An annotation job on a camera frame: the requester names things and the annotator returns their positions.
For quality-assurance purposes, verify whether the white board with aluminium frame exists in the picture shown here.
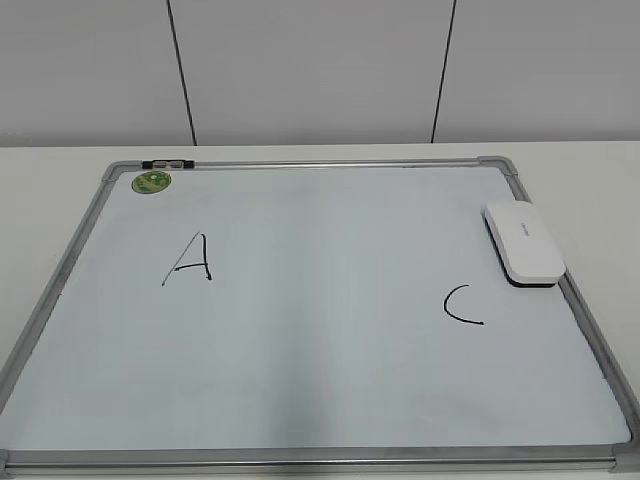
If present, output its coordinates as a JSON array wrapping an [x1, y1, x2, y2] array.
[[1, 157, 639, 477]]

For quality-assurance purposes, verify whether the green round magnet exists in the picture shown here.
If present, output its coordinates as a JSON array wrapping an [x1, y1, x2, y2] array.
[[131, 170, 172, 195]]

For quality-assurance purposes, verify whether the black metal hanging clip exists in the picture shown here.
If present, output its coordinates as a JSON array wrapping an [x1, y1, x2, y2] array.
[[141, 159, 195, 170]]

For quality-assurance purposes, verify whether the white whiteboard eraser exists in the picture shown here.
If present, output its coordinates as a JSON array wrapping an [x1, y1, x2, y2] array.
[[484, 200, 566, 288]]

